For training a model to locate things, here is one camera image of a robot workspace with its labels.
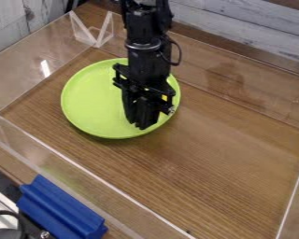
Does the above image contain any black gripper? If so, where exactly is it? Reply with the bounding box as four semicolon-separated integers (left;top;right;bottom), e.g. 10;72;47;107
113;63;176;130

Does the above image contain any yellow toy banana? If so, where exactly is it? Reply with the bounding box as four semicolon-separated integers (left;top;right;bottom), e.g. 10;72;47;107
160;95;168;102

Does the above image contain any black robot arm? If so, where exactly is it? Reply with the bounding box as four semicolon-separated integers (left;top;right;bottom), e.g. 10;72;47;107
113;0;182;130

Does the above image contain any green round plate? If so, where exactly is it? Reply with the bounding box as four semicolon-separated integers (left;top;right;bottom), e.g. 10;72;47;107
61;58;180;139

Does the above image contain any blue plastic clamp block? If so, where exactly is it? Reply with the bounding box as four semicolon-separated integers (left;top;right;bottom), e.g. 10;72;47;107
17;175;108;239

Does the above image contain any clear acrylic corner bracket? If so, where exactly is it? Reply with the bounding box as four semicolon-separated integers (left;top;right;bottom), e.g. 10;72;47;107
69;11;115;49

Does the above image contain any clear acrylic enclosure wall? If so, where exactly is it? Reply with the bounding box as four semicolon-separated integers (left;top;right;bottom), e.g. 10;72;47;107
0;115;195;239

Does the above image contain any black cable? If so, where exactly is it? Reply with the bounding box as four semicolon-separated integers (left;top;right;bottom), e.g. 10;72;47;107
0;210;24;239

